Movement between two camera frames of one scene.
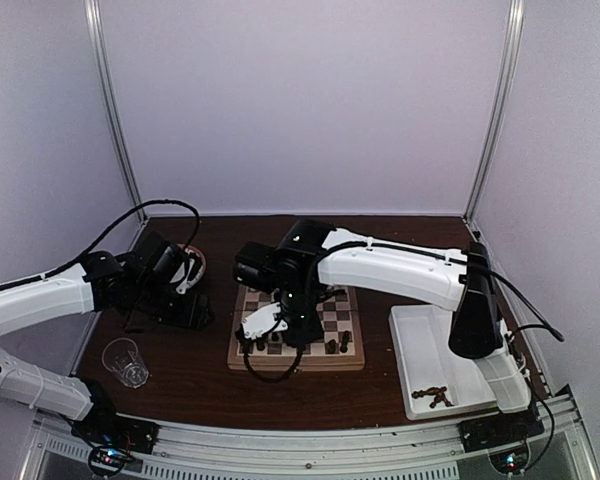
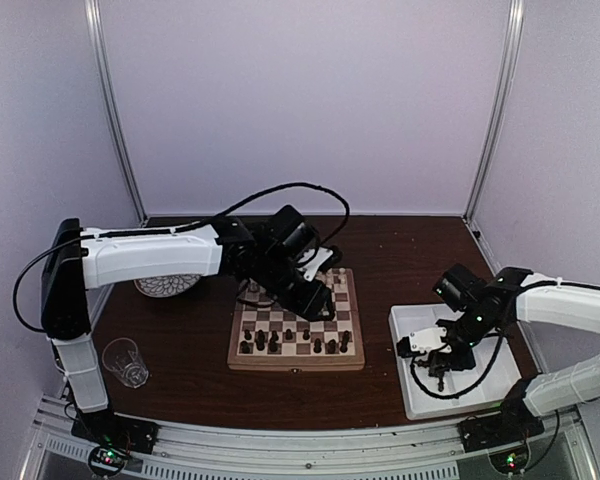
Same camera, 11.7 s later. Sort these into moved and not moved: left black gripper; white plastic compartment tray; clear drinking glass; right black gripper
Moved: right black gripper; left black gripper
Not moved: white plastic compartment tray; clear drinking glass
